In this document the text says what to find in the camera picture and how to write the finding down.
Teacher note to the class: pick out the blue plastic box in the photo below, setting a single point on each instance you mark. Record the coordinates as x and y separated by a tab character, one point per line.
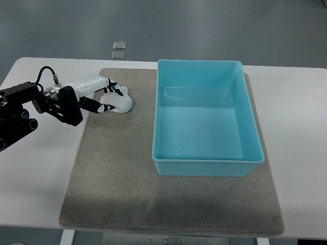
204	120

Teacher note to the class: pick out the floor socket plate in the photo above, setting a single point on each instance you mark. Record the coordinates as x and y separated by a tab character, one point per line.
118	55
119	45

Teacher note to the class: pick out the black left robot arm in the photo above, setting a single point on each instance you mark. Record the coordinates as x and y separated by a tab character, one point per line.
93	93

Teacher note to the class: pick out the white bunny toy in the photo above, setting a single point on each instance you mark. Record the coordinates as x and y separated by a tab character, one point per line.
122	104

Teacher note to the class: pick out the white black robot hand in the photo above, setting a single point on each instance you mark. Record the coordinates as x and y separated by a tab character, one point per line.
91	83

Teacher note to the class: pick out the lower floor socket plate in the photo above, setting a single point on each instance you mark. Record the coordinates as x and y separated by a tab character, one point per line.
118	55

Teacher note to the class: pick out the white table leg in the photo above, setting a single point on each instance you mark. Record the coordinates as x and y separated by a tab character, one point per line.
67	237

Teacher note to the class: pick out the upper floor socket plate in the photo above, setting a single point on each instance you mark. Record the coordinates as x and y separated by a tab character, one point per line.
119	45

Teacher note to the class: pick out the grey felt mat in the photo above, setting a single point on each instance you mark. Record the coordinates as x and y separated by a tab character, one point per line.
114	185

